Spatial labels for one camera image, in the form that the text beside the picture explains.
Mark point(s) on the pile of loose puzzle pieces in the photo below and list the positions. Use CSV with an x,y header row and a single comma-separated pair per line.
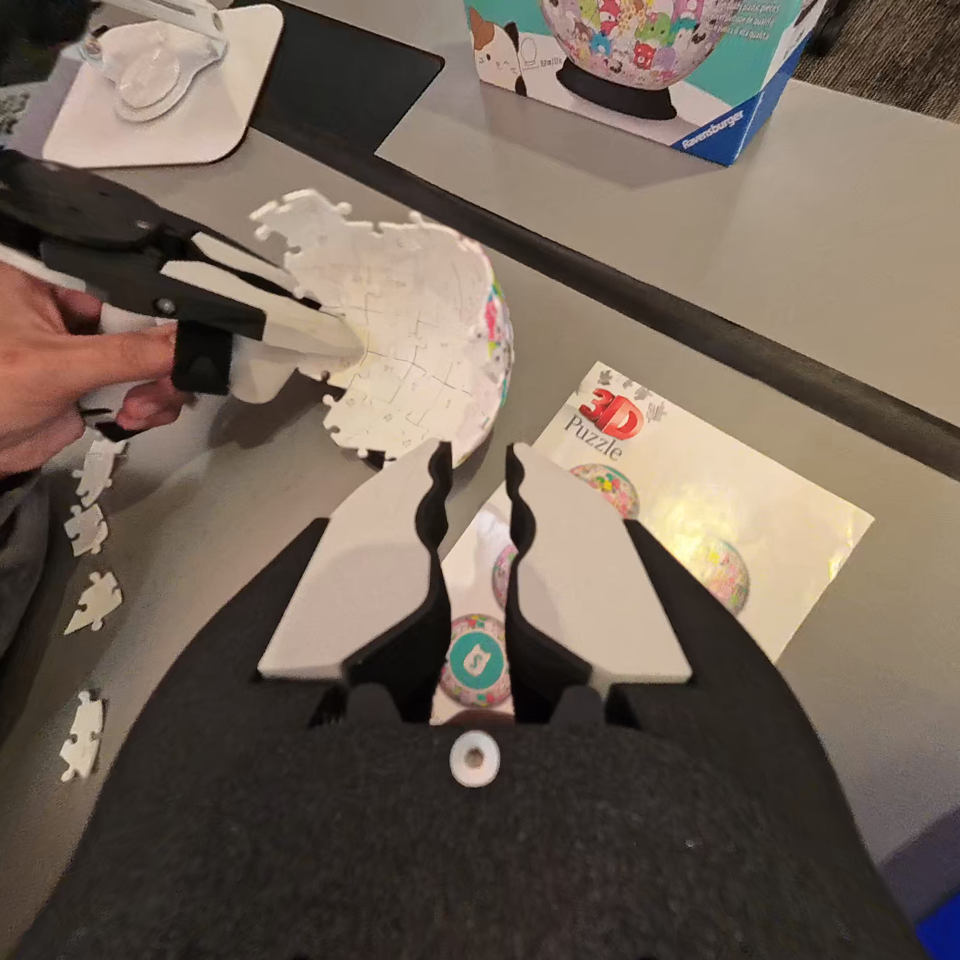
x,y
96,468

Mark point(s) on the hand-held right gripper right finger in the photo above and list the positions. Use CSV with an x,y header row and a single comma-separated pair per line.
x,y
600,593

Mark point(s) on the printed instruction sheet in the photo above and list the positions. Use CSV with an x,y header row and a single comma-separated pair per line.
x,y
750,510

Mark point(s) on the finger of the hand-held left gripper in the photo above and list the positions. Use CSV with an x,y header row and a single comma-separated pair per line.
x,y
255,323
263,278

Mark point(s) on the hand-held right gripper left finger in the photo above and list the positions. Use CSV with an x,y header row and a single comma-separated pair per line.
x,y
353,593

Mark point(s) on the partly built white puzzle ball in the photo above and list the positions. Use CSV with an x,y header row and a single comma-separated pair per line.
x,y
405,300

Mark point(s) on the blue plastic bin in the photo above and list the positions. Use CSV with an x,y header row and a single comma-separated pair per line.
x,y
951,938

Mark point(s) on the black mat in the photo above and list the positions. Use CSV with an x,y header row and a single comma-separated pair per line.
x,y
345,68

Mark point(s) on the colourful puzzle ball box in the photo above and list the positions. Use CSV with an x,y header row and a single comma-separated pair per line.
x,y
510,53

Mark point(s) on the white flat base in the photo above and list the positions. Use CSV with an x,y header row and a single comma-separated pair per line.
x,y
210,90

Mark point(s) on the person's left hand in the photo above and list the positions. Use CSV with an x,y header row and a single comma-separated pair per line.
x,y
60,375

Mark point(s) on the white round dish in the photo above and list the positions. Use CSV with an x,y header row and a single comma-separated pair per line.
x,y
150,75

